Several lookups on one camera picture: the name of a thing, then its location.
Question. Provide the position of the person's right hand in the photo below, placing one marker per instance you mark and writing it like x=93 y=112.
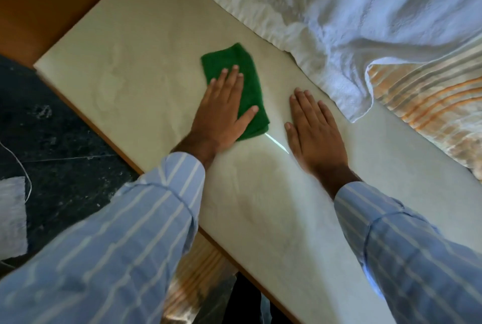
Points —
x=318 y=139

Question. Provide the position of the person's left hand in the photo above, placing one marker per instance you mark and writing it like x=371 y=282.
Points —
x=218 y=116

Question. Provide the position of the person's right thumb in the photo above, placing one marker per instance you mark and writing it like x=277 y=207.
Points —
x=290 y=135

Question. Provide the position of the person's left thumb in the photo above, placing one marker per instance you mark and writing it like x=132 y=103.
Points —
x=249 y=116

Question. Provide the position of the person's right little finger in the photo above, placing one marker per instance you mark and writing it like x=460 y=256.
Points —
x=328 y=115

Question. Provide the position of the person's right middle finger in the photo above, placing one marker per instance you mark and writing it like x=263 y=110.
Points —
x=304 y=105

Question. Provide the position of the person's left middle finger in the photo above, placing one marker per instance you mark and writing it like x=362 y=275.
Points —
x=232 y=81

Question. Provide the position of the person's left little finger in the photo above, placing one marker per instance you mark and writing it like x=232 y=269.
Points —
x=209 y=90

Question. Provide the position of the green cleaning cloth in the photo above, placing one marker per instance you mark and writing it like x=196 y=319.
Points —
x=250 y=82

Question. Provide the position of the person's left forearm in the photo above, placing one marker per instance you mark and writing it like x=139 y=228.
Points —
x=113 y=244

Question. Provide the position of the person's right forearm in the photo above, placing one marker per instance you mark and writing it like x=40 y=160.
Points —
x=406 y=252

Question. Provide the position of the white terry towel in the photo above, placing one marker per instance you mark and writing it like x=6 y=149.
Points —
x=339 y=15

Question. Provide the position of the orange striped bedding fabric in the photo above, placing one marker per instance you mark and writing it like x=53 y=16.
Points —
x=433 y=101

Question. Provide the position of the brown wooden panel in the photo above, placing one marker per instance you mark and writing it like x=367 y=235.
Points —
x=45 y=0

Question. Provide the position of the white floor cloth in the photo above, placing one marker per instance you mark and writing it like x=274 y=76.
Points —
x=12 y=218

